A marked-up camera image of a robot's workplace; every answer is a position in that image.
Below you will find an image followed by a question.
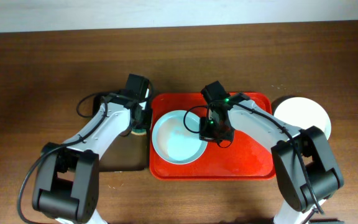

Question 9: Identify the green and yellow sponge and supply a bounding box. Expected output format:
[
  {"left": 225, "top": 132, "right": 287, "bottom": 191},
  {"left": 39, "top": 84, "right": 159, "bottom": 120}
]
[{"left": 131, "top": 129, "right": 147, "bottom": 136}]

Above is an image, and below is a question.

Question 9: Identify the light blue plate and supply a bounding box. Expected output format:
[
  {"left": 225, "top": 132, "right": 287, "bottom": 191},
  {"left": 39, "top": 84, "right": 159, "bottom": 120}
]
[{"left": 152, "top": 110, "right": 208, "bottom": 165}]

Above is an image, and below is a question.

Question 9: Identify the white plate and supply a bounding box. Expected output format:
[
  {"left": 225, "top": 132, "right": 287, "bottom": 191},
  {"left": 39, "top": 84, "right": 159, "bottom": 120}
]
[{"left": 272, "top": 96, "right": 332, "bottom": 139}]

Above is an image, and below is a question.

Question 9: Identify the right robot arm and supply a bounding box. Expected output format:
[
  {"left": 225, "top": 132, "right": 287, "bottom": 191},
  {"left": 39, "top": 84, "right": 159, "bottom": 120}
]
[{"left": 198, "top": 82, "right": 344, "bottom": 223}]

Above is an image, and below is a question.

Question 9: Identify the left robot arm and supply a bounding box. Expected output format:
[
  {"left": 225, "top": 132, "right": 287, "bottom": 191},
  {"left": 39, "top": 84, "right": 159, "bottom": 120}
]
[{"left": 30, "top": 74, "right": 153, "bottom": 223}]

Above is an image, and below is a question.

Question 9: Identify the black rectangular water tray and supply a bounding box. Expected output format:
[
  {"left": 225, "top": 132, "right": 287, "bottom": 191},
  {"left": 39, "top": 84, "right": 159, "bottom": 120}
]
[{"left": 92, "top": 93, "right": 150, "bottom": 172}]

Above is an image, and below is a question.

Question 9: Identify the red plastic tray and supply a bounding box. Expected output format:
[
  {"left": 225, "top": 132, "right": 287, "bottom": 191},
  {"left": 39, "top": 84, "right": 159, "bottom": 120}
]
[{"left": 149, "top": 92, "right": 275, "bottom": 180}]

